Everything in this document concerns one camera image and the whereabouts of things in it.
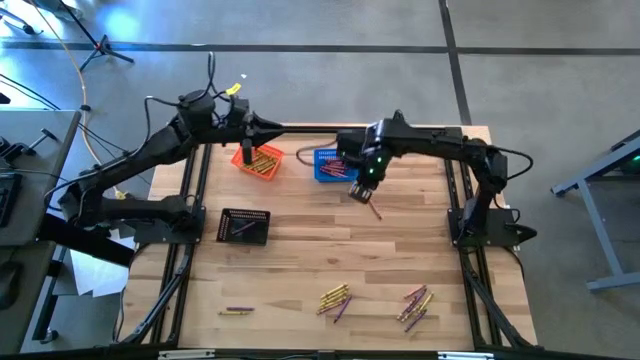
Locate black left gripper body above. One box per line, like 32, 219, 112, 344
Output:
214, 113, 257, 145

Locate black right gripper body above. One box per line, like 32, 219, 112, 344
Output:
337, 119, 396, 190

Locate orange plastic basket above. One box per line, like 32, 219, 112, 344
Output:
230, 143, 285, 182

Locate blue plastic basket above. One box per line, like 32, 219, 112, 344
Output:
313, 147, 360, 184

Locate black plastic basket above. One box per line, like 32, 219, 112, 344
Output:
216, 207, 272, 246

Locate black tripod stand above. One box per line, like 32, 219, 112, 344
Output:
55, 0, 136, 74

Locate black desk support beam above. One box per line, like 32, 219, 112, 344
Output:
37, 212, 137, 269

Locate grey desk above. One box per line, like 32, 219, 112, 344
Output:
0, 108, 83, 354

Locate black desk clamp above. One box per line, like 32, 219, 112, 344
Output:
0, 127, 59, 164

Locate grey metal table legs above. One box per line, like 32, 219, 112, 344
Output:
552, 128, 640, 292

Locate black keyboard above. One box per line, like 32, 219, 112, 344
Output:
0, 172, 24, 230

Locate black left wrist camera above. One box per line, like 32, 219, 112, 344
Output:
228, 97, 251, 124

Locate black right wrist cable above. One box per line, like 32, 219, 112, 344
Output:
295, 141, 351, 169

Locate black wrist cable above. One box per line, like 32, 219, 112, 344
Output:
143, 51, 236, 124
295, 141, 351, 169

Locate black metal table frame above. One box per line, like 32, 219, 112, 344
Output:
112, 122, 539, 351

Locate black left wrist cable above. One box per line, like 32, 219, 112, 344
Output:
143, 51, 236, 124

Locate yellow floor cable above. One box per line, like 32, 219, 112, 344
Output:
27, 0, 126, 194

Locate silver metal bracket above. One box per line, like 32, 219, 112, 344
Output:
437, 351, 496, 360

